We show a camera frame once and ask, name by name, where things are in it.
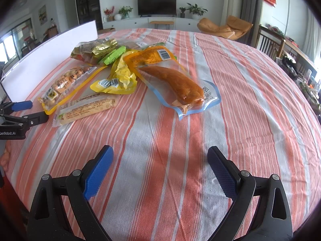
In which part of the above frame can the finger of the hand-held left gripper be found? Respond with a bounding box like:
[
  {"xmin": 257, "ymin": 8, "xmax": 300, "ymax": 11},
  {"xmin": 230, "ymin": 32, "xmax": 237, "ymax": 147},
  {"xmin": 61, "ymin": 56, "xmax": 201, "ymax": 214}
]
[
  {"xmin": 0, "ymin": 111, "xmax": 50, "ymax": 132},
  {"xmin": 0, "ymin": 100, "xmax": 33, "ymax": 116}
]

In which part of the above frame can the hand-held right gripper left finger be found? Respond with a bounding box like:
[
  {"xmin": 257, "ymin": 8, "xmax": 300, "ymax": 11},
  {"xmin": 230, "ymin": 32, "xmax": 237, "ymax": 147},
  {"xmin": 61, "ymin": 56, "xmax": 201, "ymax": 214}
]
[{"xmin": 27, "ymin": 145, "xmax": 114, "ymax": 241}]

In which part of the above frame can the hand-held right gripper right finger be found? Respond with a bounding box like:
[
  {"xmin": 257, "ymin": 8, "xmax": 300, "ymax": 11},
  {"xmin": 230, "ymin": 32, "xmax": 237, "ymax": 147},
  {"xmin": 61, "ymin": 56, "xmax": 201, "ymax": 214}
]
[{"xmin": 207, "ymin": 146, "xmax": 294, "ymax": 241}]

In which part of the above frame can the gold foil snack packet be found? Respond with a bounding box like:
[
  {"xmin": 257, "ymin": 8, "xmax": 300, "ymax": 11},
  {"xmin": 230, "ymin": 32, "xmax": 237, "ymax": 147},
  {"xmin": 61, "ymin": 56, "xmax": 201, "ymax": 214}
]
[{"xmin": 91, "ymin": 39, "xmax": 118, "ymax": 56}]

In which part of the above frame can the green cracker packet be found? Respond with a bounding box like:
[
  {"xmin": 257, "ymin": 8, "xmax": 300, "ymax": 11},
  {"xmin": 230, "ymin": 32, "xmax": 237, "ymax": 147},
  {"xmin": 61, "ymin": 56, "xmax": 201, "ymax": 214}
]
[{"xmin": 97, "ymin": 46, "xmax": 128, "ymax": 65}]

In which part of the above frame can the quail egg snack packet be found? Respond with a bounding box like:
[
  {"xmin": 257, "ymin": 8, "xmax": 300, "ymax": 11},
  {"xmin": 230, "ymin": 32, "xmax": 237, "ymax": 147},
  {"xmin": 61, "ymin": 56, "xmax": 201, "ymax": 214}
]
[{"xmin": 38, "ymin": 65, "xmax": 101, "ymax": 116}]

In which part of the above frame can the green snack packet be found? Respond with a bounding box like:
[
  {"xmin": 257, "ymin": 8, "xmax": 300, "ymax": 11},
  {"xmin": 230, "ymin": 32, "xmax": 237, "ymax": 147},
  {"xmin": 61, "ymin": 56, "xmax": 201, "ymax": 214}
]
[{"xmin": 53, "ymin": 93, "xmax": 119, "ymax": 127}]

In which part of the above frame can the white foam board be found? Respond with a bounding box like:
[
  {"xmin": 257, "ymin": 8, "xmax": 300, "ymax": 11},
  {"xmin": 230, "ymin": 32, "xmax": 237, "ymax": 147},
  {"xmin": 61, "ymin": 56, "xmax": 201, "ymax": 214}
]
[{"xmin": 1, "ymin": 20, "xmax": 98, "ymax": 103}]

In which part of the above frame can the orange grey striped tablecloth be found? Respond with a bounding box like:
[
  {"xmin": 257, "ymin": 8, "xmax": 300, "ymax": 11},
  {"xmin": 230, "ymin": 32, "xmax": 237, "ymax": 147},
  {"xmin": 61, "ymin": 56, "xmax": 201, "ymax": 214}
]
[{"xmin": 0, "ymin": 28, "xmax": 321, "ymax": 241}]

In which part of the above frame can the transparent snack bag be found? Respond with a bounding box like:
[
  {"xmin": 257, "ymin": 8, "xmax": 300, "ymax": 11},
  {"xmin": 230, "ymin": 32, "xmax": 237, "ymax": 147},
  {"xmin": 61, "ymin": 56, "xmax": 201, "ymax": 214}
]
[{"xmin": 70, "ymin": 38, "xmax": 141, "ymax": 66}]

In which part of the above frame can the yellow snack packet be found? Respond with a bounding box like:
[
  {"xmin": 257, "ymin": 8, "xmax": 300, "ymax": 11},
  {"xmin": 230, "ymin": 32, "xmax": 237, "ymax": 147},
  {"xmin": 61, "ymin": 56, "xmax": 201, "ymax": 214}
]
[{"xmin": 90, "ymin": 53, "xmax": 141, "ymax": 95}]

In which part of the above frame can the clear chicken leg pack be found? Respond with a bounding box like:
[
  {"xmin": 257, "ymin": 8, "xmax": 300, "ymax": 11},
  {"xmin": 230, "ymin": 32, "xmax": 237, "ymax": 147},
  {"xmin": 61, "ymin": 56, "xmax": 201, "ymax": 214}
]
[{"xmin": 137, "ymin": 64, "xmax": 221, "ymax": 121}]

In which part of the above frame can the dark display cabinet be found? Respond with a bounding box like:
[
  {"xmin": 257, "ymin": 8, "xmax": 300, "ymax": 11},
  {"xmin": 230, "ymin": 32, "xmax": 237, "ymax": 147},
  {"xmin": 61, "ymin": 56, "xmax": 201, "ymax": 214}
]
[{"xmin": 74, "ymin": 0, "xmax": 103, "ymax": 29}]

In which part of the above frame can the red flower plant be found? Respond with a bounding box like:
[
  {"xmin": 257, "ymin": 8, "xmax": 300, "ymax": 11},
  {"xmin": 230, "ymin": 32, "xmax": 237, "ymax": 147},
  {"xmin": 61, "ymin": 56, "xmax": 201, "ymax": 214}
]
[{"xmin": 104, "ymin": 6, "xmax": 115, "ymax": 22}]

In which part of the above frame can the orange snack packet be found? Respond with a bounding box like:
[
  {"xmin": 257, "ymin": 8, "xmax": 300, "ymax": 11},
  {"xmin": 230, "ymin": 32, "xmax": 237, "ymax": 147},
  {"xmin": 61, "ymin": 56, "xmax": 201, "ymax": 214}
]
[{"xmin": 124, "ymin": 46, "xmax": 178, "ymax": 68}]

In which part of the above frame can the cluttered sideboard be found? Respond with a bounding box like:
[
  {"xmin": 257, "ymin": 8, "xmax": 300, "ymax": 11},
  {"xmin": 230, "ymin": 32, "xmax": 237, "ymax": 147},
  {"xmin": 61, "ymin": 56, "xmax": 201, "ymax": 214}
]
[{"xmin": 276, "ymin": 25, "xmax": 321, "ymax": 111}]

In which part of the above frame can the wooden chair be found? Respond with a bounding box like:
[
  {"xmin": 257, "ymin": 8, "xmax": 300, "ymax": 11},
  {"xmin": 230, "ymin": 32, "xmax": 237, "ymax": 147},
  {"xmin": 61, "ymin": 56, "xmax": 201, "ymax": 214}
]
[{"xmin": 256, "ymin": 25, "xmax": 286, "ymax": 58}]

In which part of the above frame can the bushy green potted plant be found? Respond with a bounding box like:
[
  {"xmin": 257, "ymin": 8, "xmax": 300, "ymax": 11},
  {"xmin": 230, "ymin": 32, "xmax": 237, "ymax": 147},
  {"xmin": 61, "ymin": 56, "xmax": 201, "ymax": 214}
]
[{"xmin": 118, "ymin": 6, "xmax": 133, "ymax": 19}]

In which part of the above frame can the orange lounge chair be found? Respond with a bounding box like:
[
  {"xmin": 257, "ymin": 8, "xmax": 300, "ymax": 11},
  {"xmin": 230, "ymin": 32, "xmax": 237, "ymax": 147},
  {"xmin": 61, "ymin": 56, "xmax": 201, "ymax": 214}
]
[{"xmin": 197, "ymin": 15, "xmax": 254, "ymax": 41}]

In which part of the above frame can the white TV cabinet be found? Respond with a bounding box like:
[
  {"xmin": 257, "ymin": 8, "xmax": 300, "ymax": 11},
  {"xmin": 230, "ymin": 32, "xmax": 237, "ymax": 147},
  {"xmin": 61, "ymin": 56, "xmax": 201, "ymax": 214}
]
[{"xmin": 102, "ymin": 16, "xmax": 201, "ymax": 32}]

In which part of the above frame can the wooden stool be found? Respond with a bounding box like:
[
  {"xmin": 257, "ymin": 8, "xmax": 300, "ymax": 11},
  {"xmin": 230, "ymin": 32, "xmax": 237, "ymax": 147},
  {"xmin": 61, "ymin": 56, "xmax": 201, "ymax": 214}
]
[{"xmin": 150, "ymin": 21, "xmax": 175, "ymax": 31}]

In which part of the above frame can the large leafy potted plant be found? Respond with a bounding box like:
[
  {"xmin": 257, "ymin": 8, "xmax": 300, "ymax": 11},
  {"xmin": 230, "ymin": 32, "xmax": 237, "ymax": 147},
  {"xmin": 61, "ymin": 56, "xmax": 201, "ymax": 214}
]
[{"xmin": 187, "ymin": 3, "xmax": 208, "ymax": 20}]

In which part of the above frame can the black television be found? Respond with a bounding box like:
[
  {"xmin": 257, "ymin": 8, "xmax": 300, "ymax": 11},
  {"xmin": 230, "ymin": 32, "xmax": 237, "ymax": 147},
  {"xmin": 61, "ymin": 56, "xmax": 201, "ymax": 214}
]
[{"xmin": 137, "ymin": 0, "xmax": 177, "ymax": 15}]

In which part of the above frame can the window curtain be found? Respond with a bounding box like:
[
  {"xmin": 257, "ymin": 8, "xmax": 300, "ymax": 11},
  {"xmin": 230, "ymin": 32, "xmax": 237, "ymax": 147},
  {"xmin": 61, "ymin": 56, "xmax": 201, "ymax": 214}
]
[{"xmin": 221, "ymin": 0, "xmax": 264, "ymax": 46}]

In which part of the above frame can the framed wall picture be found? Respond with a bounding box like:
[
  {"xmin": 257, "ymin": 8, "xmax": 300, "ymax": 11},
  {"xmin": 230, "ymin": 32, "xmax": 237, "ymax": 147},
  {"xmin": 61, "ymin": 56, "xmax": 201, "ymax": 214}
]
[{"xmin": 38, "ymin": 4, "xmax": 48, "ymax": 26}]

